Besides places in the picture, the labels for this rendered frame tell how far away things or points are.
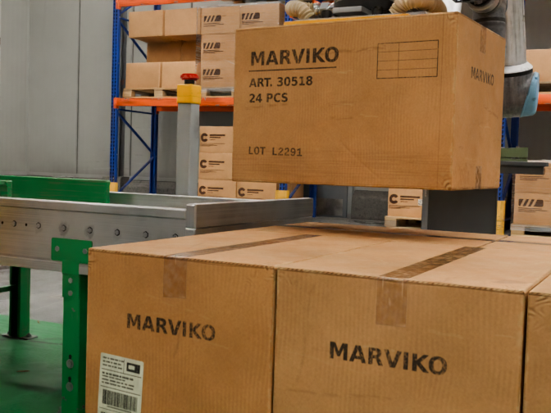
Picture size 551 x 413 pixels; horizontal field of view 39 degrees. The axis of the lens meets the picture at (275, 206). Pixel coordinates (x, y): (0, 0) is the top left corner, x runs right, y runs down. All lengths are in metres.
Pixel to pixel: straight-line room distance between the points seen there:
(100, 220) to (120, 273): 0.62
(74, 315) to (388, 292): 1.14
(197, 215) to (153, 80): 9.22
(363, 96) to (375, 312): 0.77
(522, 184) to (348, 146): 7.29
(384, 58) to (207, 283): 0.77
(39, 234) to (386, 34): 1.07
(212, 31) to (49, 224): 8.57
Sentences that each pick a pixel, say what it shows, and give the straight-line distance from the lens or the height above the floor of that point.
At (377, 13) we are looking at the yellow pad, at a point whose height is 1.10.
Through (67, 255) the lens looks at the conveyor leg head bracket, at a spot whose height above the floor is 0.45.
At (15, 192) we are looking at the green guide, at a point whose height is 0.58.
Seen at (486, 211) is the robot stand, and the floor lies 0.58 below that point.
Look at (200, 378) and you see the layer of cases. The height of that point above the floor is 0.33.
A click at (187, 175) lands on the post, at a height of 0.66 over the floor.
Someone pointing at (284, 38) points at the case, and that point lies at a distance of 1.99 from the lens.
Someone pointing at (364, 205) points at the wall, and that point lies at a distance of 10.83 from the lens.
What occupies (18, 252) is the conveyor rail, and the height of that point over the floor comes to 0.44.
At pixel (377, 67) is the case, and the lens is 1.86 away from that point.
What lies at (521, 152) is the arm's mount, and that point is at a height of 0.78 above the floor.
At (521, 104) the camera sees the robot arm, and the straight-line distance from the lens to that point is 2.76.
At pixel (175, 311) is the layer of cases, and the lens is 1.40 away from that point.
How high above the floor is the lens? 0.71
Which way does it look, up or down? 3 degrees down
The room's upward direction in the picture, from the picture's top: 2 degrees clockwise
